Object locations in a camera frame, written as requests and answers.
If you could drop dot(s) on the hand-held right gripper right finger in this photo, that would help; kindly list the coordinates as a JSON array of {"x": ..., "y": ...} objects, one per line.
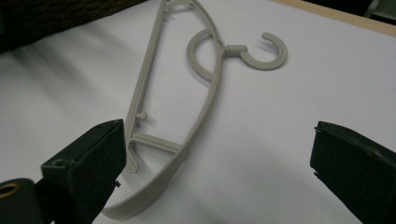
[{"x": 358, "y": 168}]

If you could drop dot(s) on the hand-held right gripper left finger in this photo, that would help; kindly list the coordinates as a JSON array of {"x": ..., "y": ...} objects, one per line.
[{"x": 84, "y": 174}]

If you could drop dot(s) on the beige plastic clothes hanger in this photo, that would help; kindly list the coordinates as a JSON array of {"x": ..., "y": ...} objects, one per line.
[{"x": 199, "y": 121}]

